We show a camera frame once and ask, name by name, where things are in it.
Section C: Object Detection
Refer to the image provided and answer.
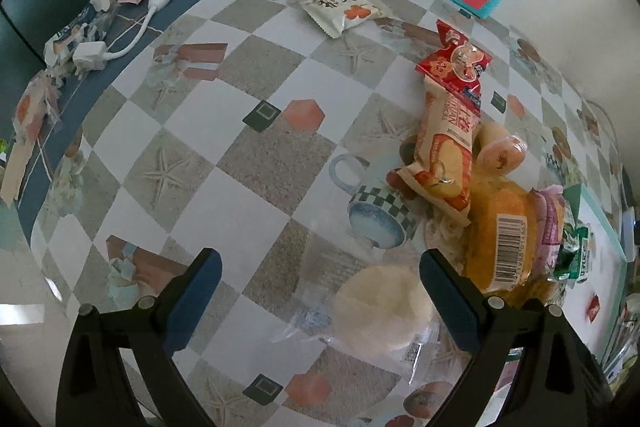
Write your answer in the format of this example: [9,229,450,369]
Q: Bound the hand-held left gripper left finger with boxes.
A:
[56,247,223,427]

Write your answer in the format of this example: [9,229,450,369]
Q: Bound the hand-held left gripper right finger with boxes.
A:
[419,248,613,427]

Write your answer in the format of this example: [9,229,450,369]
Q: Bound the round rice cracker packet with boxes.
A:
[272,257,451,388]

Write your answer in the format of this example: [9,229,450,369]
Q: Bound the yellow bread packet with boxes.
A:
[465,177,566,303]

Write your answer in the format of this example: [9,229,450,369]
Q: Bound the pink snack packet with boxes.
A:
[532,187,568,278]

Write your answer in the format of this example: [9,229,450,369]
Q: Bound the green snack packet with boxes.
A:
[557,219,596,283]

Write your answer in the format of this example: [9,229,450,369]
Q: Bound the white box with teal rim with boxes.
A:
[565,184,628,358]

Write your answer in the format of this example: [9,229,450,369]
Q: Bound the small round pastry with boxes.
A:
[475,134,528,178]

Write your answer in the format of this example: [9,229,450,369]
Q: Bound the long orange biscuit packet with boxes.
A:
[387,77,483,228]

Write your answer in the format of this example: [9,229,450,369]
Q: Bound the red snack packet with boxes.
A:
[415,19,493,108]

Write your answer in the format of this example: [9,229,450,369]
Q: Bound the white power adapter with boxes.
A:
[74,42,108,72]

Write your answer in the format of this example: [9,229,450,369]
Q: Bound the white snack packet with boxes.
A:
[301,0,385,39]

